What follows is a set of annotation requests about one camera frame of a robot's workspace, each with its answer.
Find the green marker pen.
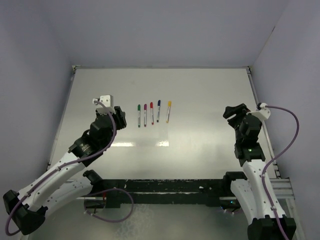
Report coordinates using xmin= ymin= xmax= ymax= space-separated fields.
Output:
xmin=137 ymin=111 xmax=141 ymax=128

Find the purple marker pen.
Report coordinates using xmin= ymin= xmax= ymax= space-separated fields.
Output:
xmin=143 ymin=106 xmax=148 ymax=127

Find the red marker pen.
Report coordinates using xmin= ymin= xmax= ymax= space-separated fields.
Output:
xmin=150 ymin=108 xmax=154 ymax=125

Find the yellow marker pen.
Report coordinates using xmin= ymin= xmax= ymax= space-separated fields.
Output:
xmin=166 ymin=104 xmax=171 ymax=123

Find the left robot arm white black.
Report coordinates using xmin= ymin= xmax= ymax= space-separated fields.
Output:
xmin=3 ymin=106 xmax=127 ymax=236

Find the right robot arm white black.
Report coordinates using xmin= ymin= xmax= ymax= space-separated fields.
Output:
xmin=222 ymin=103 xmax=297 ymax=240

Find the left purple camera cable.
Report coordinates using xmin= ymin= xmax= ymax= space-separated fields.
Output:
xmin=5 ymin=99 xmax=118 ymax=236

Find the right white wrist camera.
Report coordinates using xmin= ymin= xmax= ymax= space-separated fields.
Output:
xmin=248 ymin=102 xmax=271 ymax=122

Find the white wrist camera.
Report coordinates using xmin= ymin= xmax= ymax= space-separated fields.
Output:
xmin=248 ymin=102 xmax=271 ymax=122
xmin=92 ymin=95 xmax=116 ymax=115

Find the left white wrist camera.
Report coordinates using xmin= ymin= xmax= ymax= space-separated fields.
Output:
xmin=92 ymin=95 xmax=116 ymax=115

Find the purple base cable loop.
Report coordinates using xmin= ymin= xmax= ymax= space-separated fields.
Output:
xmin=83 ymin=187 xmax=134 ymax=222

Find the aluminium extrusion rail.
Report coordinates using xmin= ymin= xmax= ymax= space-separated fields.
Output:
xmin=245 ymin=66 xmax=295 ymax=199

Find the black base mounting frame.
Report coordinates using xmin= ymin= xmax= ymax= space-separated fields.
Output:
xmin=73 ymin=169 xmax=247 ymax=210

